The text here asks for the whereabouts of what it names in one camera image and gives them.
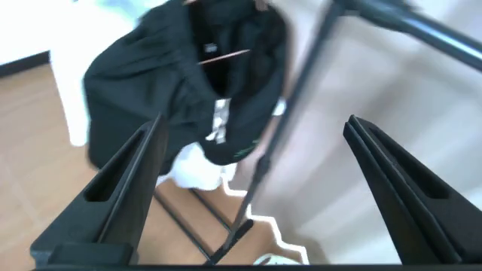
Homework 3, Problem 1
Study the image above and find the black garment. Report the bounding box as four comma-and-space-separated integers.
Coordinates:
81, 0, 290, 176

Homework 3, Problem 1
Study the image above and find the beige curtain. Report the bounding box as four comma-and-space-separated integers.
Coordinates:
224, 0, 482, 264

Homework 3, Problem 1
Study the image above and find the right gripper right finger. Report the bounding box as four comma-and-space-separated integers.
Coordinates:
342, 114, 482, 265

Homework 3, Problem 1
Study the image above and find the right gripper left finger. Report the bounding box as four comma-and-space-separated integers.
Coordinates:
29, 114, 169, 265

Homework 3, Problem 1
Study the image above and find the black clothes rack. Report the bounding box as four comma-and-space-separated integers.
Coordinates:
151, 0, 482, 266

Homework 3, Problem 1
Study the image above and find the white printed t-shirt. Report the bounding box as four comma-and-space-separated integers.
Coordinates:
47, 0, 288, 192

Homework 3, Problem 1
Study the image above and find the pink clothes hanger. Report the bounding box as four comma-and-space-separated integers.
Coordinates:
182, 0, 270, 66

